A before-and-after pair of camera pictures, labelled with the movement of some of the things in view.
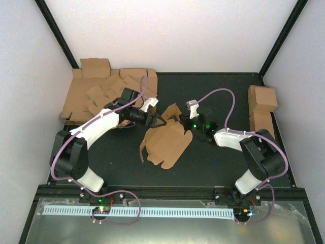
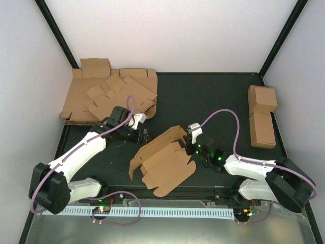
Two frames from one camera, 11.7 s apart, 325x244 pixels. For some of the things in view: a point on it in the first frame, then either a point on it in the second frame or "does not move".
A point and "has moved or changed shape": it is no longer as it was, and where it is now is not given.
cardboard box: [261, 98] does not move
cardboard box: [259, 120] does not move
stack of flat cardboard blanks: [96, 85] does not move
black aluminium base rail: [291, 193] does not move
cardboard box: [165, 143] has moved or changed shape
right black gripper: [185, 122] -> [189, 151]
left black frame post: [52, 25] does not move
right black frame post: [289, 24] does not move
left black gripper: [153, 121] -> [143, 141]
